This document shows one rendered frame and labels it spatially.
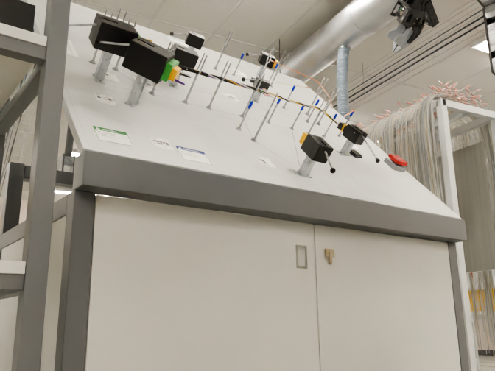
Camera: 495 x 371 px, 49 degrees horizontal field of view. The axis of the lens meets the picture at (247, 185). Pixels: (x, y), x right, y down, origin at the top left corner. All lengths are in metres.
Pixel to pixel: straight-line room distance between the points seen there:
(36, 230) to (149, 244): 0.23
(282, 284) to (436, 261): 0.59
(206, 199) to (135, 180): 0.16
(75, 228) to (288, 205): 0.48
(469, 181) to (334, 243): 1.33
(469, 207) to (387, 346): 1.24
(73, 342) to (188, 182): 0.36
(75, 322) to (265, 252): 0.45
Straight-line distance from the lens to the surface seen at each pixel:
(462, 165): 2.64
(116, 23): 1.32
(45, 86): 1.01
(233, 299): 1.15
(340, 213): 1.34
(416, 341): 1.57
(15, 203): 1.58
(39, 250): 0.94
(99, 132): 1.10
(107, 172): 1.01
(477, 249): 2.55
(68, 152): 1.66
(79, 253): 1.01
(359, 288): 1.41
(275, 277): 1.22
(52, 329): 1.06
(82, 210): 1.02
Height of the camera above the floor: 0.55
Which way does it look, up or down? 15 degrees up
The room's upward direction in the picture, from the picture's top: 1 degrees counter-clockwise
